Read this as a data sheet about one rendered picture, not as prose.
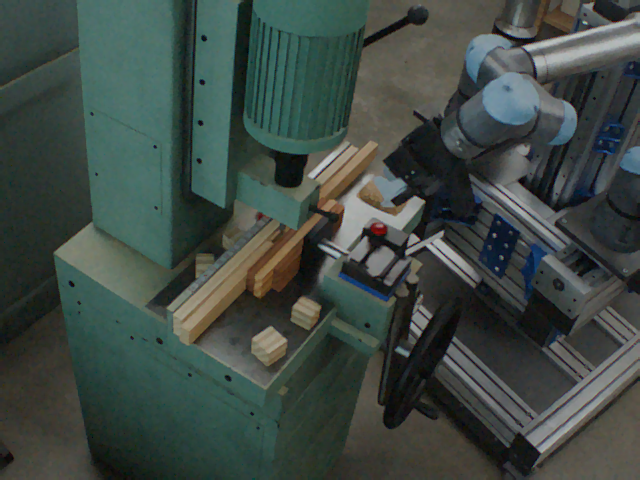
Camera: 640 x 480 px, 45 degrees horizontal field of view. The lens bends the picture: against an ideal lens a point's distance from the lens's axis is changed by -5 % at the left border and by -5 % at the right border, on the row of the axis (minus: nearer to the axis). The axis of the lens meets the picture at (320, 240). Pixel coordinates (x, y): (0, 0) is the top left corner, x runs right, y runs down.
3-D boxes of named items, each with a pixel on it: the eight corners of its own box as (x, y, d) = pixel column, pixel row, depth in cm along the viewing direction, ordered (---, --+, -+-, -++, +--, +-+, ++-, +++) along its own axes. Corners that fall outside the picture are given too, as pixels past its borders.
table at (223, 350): (309, 439, 132) (313, 419, 128) (166, 350, 141) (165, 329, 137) (459, 240, 171) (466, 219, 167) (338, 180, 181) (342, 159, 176)
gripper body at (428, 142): (399, 141, 135) (444, 105, 126) (433, 178, 136) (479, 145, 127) (378, 163, 130) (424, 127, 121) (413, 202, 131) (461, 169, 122)
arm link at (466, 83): (449, 87, 201) (461, 41, 191) (473, 68, 209) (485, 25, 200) (490, 107, 196) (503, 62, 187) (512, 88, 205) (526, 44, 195)
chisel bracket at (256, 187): (296, 238, 145) (301, 202, 139) (233, 204, 149) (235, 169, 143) (317, 216, 150) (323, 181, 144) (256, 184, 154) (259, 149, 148)
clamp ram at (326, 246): (332, 289, 148) (338, 255, 142) (298, 270, 150) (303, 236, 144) (356, 261, 154) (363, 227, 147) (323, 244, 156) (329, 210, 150)
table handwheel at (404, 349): (426, 358, 130) (487, 272, 152) (322, 302, 136) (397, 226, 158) (383, 462, 148) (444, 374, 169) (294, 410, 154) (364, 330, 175)
